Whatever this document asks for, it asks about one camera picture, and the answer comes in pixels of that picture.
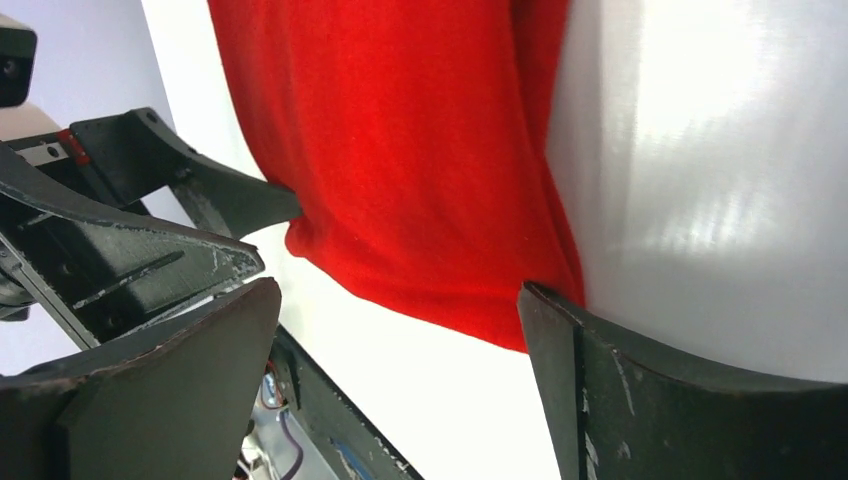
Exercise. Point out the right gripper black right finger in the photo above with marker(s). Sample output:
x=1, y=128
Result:
x=620, y=405

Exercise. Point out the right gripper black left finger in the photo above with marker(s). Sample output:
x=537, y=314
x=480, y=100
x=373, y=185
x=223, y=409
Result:
x=169, y=401

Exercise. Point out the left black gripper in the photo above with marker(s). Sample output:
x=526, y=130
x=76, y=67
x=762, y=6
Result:
x=101, y=272

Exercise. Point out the red t shirt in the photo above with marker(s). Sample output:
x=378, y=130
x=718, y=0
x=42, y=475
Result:
x=414, y=136

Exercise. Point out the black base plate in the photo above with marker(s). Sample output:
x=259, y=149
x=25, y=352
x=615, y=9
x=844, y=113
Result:
x=346, y=439

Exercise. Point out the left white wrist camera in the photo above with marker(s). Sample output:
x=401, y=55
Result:
x=18, y=48

